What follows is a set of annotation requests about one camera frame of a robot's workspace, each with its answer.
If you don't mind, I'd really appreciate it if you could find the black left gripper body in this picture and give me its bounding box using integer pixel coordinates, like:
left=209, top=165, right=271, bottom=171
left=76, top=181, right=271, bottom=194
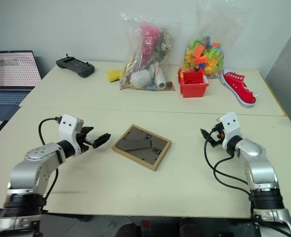
left=75, top=132, right=97, bottom=155

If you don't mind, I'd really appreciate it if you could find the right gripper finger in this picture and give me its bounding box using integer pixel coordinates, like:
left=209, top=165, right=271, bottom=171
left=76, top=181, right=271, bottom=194
left=200, top=127, right=212, bottom=141
left=205, top=138, right=218, bottom=149

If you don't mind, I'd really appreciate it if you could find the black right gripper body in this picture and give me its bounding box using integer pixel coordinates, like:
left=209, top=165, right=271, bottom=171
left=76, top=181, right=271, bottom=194
left=210, top=122, right=226, bottom=149

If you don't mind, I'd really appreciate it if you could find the open grey laptop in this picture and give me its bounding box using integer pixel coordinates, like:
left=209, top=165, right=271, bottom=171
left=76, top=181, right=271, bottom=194
left=0, top=50, right=42, bottom=135

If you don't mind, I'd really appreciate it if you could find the wooden framed square clock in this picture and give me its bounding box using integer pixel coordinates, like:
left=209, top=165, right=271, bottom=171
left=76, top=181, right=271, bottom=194
left=111, top=124, right=172, bottom=172

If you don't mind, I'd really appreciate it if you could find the red plastic bin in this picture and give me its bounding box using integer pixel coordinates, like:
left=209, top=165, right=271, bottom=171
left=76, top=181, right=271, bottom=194
left=177, top=68, right=210, bottom=99

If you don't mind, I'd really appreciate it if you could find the red canvas sneaker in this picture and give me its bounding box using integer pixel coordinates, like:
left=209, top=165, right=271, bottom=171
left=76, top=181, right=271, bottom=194
left=220, top=67, right=260, bottom=109

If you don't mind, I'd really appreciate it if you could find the yellow sponge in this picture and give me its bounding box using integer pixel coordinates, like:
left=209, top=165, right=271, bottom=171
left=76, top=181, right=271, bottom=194
left=106, top=70, right=123, bottom=83

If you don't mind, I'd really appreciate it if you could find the black handheld controller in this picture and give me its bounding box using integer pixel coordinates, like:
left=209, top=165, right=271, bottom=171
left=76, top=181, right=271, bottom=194
left=55, top=53, right=96, bottom=79

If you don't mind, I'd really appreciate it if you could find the white roll in bag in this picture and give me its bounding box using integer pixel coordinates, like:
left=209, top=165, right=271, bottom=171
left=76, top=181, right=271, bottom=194
left=154, top=69, right=168, bottom=90

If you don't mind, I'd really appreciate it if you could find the white cup in bag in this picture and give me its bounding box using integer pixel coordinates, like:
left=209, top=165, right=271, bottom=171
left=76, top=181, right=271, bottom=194
left=130, top=69, right=152, bottom=88

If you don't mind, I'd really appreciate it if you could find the clear bag of colourful bricks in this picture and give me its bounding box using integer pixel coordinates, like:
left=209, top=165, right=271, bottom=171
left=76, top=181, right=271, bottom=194
left=181, top=1, right=249, bottom=80

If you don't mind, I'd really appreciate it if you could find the grey partition panel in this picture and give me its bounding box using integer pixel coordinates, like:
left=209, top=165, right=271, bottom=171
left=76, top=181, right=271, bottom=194
left=263, top=21, right=291, bottom=139

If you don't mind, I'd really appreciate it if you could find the dark rounded shape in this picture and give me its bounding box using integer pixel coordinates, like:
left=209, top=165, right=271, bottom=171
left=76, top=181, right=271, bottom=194
left=115, top=222, right=142, bottom=237

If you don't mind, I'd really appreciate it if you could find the clear bag of assorted items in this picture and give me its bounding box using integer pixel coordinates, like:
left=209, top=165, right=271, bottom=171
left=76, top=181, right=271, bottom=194
left=119, top=11, right=182, bottom=92

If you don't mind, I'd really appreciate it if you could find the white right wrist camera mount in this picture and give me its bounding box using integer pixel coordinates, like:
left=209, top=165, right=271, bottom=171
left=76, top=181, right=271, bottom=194
left=220, top=112, right=243, bottom=149

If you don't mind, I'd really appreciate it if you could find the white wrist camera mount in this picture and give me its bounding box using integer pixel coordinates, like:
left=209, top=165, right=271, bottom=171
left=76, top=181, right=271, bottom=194
left=220, top=112, right=243, bottom=149
left=58, top=114, right=84, bottom=155

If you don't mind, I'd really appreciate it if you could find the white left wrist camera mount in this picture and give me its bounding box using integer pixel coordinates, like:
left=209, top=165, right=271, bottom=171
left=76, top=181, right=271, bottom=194
left=58, top=114, right=84, bottom=155

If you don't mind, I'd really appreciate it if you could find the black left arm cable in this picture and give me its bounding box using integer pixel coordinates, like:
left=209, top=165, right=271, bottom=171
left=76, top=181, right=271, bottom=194
left=38, top=116, right=63, bottom=214

